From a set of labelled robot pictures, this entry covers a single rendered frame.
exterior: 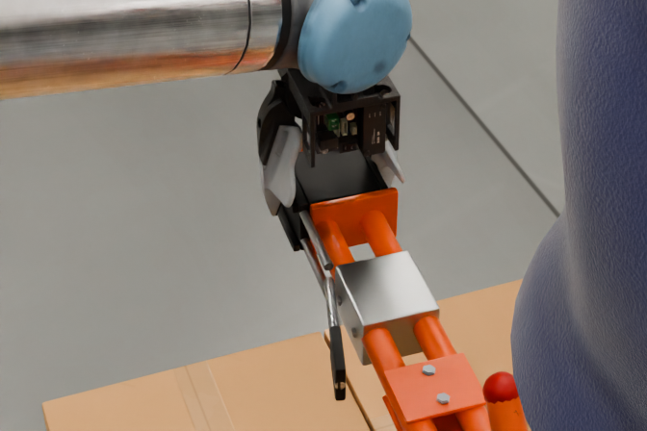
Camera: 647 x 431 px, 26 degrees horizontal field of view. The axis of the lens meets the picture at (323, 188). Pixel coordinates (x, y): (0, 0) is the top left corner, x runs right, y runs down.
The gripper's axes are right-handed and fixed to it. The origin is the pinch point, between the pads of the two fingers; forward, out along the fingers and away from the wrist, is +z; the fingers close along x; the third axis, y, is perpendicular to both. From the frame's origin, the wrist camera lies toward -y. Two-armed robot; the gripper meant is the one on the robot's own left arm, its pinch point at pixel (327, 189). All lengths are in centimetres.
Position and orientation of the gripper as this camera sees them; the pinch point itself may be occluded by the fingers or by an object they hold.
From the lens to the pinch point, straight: 117.2
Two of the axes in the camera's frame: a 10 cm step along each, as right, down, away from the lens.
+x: 9.5, -2.0, 2.3
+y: 3.0, 6.1, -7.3
